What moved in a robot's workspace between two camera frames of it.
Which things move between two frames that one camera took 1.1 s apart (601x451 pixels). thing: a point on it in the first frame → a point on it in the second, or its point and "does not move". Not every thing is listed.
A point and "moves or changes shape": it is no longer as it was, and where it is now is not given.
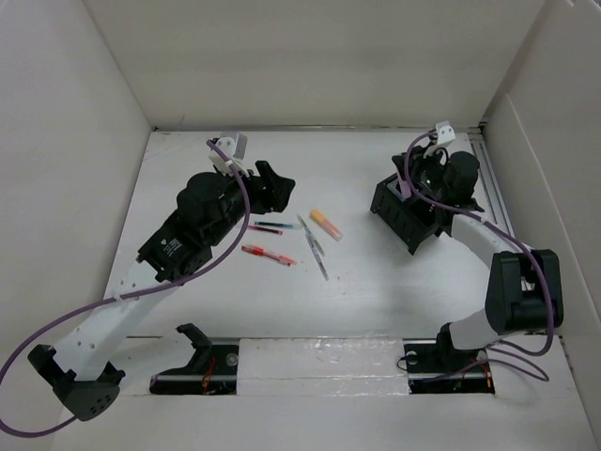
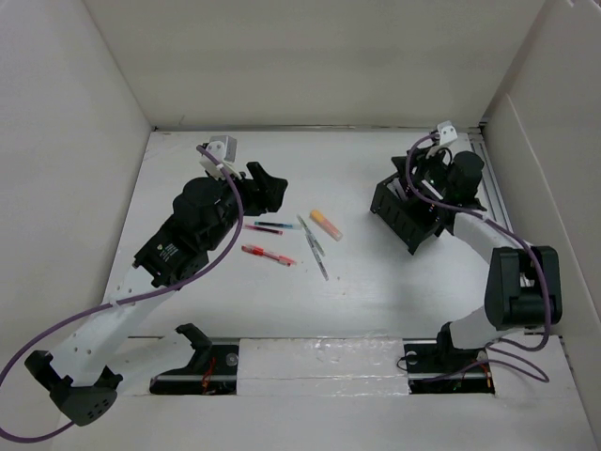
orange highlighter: [331, 229] does not move
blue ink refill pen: [273, 225] does not move
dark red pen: [264, 229] does not move
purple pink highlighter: [405, 188] moves or changes shape
